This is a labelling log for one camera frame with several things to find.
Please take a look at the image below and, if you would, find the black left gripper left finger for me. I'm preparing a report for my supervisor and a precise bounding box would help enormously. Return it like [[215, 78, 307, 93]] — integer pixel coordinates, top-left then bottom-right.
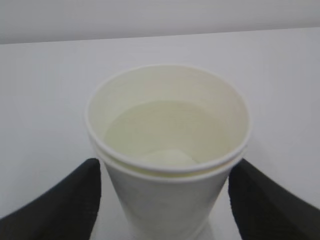
[[0, 158, 101, 240]]

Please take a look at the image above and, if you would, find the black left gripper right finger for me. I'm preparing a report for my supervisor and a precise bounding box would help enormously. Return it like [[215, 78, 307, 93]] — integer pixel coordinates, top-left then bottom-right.
[[228, 159, 320, 240]]

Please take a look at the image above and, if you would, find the white paper cup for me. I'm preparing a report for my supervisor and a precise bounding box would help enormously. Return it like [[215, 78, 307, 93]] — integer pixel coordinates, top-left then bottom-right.
[[85, 65, 252, 240]]

